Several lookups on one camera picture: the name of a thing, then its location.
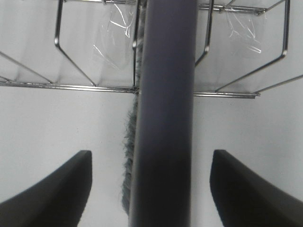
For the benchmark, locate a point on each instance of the metal wire rack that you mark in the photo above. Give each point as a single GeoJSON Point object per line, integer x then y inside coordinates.
{"type": "Point", "coordinates": [219, 92]}

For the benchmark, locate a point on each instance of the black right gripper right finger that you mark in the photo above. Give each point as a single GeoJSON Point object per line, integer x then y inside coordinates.
{"type": "Point", "coordinates": [245, 199]}

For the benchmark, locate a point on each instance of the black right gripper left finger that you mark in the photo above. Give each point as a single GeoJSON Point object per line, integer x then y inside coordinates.
{"type": "Point", "coordinates": [58, 200]}

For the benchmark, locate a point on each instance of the purple brush black bristles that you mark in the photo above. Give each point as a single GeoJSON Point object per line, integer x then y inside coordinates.
{"type": "Point", "coordinates": [161, 173]}

